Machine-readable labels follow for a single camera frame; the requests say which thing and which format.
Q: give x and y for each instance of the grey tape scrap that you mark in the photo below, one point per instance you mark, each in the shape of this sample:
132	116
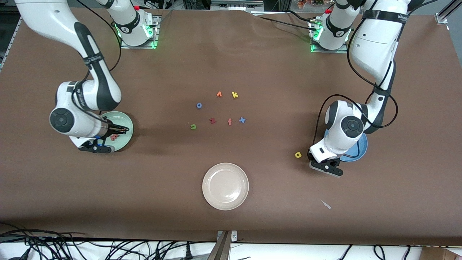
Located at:
326	204

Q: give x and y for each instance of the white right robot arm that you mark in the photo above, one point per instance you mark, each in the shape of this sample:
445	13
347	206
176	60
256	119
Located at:
43	18

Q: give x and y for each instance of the grey metal box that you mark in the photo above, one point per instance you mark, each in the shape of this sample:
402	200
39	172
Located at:
234	5

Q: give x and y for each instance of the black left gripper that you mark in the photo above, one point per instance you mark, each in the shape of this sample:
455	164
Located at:
310	156

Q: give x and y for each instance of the metal table bracket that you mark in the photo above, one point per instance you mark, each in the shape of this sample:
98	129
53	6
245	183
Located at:
222	249

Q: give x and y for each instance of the beige plate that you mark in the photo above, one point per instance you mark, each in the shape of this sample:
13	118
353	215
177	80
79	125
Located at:
225	186

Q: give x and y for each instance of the blue plate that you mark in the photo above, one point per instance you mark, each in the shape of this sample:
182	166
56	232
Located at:
361	148

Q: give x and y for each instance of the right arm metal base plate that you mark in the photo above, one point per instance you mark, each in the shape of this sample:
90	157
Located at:
139	46

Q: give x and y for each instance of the cardboard box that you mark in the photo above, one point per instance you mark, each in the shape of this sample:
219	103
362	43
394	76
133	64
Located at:
440	254

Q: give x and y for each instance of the green plate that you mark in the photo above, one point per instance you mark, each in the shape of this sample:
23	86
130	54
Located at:
124	141

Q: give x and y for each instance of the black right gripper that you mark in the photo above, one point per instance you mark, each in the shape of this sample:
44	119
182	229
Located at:
112	128

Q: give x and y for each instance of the aluminium profile with bracket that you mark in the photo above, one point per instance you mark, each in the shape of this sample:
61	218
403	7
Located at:
442	17

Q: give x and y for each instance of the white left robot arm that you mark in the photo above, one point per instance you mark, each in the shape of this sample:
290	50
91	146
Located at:
375	39

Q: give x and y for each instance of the black power plug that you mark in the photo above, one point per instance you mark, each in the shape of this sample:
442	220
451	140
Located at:
187	251

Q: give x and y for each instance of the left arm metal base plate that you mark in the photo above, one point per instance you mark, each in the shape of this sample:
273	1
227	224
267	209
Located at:
328	51

